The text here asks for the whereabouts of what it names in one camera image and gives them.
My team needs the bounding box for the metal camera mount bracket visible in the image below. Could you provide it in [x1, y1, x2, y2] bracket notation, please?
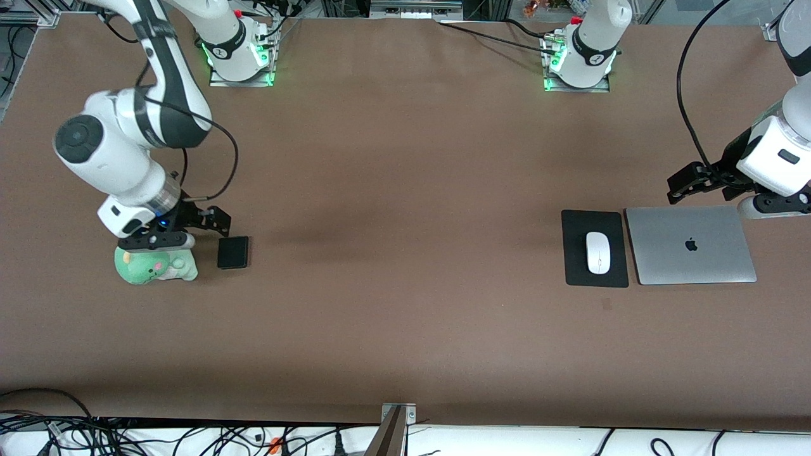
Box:
[364, 403, 418, 456]

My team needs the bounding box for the silver closed laptop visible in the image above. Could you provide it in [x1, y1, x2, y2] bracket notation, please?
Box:
[625, 206, 758, 286]

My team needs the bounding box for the white power strip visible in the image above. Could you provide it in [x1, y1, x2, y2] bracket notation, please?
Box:
[370, 0, 464, 19]

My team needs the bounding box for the aluminium frame profile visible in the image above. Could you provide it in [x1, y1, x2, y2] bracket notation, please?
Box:
[0, 9, 61, 27]

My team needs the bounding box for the tangled black cable bundle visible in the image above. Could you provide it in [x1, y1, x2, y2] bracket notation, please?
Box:
[0, 388, 381, 456]

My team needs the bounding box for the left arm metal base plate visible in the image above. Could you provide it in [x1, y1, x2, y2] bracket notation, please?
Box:
[544, 38, 611, 94]

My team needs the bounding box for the green dinosaur plush toy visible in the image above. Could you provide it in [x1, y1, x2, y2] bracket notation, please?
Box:
[114, 246, 198, 286]

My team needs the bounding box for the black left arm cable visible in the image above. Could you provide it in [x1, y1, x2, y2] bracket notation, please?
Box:
[677, 0, 734, 168]

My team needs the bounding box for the black mouse pad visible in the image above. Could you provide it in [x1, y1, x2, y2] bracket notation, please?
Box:
[561, 210, 630, 289]

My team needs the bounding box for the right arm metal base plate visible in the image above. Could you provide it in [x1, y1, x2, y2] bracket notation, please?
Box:
[209, 44, 274, 87]

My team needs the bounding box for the white computer mouse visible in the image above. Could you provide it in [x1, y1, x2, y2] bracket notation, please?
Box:
[585, 232, 611, 276]

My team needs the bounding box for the black cable on table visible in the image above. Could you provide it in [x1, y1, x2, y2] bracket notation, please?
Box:
[437, 19, 561, 56]

